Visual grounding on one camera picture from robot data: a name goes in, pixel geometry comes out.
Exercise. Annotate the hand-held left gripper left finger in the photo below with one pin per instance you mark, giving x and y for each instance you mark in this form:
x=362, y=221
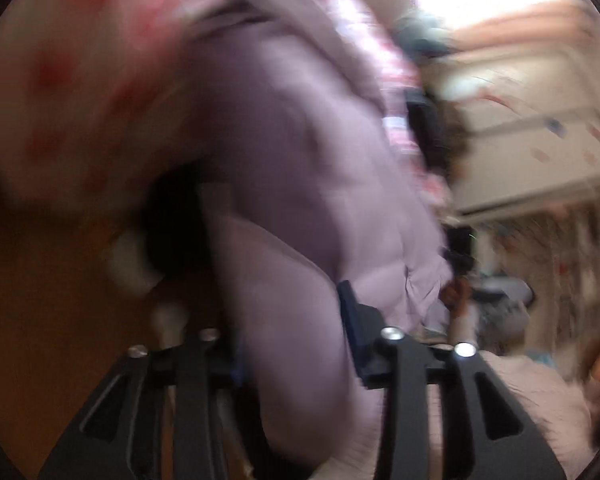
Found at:
x=195, y=385

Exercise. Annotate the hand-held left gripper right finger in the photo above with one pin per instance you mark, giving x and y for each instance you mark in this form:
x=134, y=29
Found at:
x=360, y=340

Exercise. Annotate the purple two-tone jacket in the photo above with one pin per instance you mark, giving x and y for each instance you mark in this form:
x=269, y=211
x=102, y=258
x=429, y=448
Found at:
x=290, y=160

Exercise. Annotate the dark grey garment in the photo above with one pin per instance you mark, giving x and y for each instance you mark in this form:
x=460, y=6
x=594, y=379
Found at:
x=432, y=130

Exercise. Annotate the pink checked plastic bed cover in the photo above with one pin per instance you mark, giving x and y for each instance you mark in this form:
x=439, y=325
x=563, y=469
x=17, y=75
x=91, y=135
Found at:
x=70, y=85

